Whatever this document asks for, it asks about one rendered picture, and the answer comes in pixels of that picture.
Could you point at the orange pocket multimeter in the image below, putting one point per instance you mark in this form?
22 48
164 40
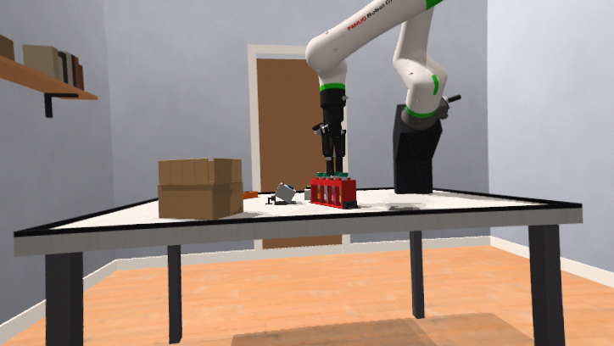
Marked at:
249 194

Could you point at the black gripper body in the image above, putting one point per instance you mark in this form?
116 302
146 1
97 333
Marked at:
332 115

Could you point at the grey button panel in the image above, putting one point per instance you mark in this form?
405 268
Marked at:
285 193

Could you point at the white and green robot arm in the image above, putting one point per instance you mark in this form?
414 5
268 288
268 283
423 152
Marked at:
424 78

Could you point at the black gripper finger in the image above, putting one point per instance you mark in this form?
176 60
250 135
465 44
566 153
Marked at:
339 144
327 148

